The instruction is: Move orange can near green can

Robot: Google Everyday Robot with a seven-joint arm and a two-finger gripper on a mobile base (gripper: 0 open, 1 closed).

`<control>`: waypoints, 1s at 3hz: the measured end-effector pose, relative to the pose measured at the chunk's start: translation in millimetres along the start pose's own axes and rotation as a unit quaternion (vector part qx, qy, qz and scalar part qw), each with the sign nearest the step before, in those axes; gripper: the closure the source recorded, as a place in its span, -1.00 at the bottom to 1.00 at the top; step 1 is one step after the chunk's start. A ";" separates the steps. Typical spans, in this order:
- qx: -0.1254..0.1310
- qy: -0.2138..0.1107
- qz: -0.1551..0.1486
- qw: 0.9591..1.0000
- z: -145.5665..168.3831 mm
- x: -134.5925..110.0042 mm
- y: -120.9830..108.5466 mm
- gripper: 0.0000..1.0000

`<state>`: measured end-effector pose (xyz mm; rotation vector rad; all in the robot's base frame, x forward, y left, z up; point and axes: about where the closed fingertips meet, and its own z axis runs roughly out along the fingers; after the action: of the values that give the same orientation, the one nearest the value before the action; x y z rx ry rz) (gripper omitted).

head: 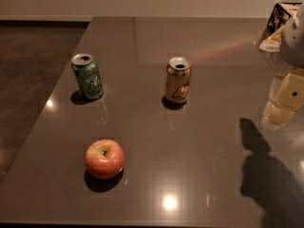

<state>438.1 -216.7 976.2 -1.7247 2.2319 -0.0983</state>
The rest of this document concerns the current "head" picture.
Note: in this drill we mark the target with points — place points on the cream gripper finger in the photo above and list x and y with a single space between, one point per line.
286 96

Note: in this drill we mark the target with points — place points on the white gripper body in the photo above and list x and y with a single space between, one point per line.
294 45

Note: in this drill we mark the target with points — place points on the orange soda can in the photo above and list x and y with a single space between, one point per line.
177 80

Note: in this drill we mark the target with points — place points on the green soda can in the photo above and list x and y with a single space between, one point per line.
87 75

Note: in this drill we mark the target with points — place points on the red apple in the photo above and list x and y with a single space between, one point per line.
104 159

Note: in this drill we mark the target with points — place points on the black wire snack basket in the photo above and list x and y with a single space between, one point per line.
281 13

